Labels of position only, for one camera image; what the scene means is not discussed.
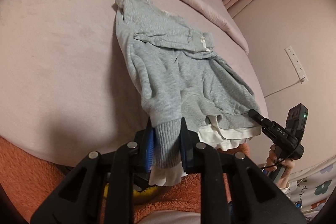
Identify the grey sweatshirt with white lining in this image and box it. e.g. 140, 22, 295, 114
116, 0, 261, 186

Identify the right hand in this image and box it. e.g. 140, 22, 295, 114
265, 145, 295, 189

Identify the floral patterned fabric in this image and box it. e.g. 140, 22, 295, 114
286, 157, 335, 222

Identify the white power strip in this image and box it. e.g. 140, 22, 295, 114
285, 46, 308, 83

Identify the pink bed sheet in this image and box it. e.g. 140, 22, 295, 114
1, 0, 268, 166

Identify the white cable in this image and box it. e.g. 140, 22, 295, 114
264, 78, 306, 98

